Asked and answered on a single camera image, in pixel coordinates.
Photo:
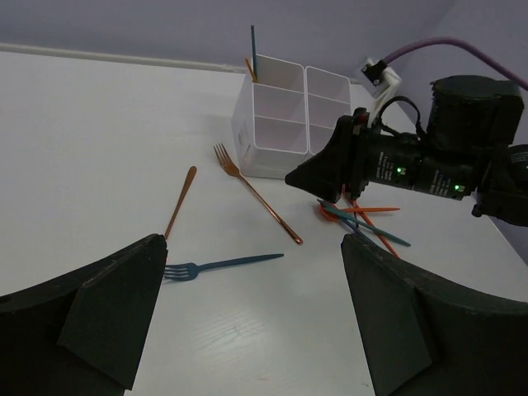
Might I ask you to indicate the orange plastic spoon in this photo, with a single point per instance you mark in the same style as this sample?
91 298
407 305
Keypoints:
329 216

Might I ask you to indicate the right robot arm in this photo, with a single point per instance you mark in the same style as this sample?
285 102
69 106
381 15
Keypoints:
479 115

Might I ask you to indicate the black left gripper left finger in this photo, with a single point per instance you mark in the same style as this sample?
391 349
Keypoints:
83 333

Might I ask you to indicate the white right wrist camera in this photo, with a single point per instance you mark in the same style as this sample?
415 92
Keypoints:
379 80

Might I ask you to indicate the teal chopstick in pile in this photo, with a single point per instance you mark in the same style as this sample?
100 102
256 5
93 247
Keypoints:
343 215

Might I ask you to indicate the left white organizer box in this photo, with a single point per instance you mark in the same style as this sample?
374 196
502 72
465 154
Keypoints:
269 121

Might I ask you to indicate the teal chopstick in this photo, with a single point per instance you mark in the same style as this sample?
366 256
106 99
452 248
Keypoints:
343 215
254 54

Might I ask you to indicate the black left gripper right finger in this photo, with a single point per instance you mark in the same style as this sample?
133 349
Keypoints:
425 335

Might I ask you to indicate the copper fork long handle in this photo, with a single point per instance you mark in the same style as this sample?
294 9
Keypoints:
185 188

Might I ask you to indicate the orange chopstick in pile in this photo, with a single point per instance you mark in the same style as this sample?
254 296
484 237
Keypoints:
363 211

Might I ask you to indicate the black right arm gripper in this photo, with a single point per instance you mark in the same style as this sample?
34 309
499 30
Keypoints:
403 160

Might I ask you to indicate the orange chopstick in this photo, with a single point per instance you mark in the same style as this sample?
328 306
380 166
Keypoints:
363 211
250 70

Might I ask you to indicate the dark blue fork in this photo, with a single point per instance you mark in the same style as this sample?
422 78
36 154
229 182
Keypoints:
190 271

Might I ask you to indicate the blue utensil in pile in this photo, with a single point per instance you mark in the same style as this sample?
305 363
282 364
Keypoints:
352 226

